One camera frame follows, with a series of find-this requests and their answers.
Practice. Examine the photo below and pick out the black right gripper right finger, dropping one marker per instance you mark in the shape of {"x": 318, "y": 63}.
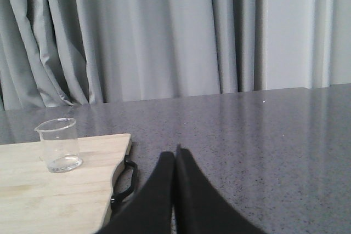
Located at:
{"x": 199, "y": 208}

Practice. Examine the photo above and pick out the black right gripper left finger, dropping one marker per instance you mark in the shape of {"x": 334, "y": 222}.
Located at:
{"x": 150, "y": 209}

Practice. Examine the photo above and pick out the wooden cutting board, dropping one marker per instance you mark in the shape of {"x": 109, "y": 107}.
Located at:
{"x": 34, "y": 200}

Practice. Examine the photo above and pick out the black cutting board handle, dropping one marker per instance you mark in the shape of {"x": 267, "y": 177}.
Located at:
{"x": 124, "y": 181}

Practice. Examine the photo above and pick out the grey curtain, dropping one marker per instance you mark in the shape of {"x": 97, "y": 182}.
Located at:
{"x": 77, "y": 52}

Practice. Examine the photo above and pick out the small glass beaker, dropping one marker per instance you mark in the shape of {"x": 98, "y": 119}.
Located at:
{"x": 61, "y": 151}

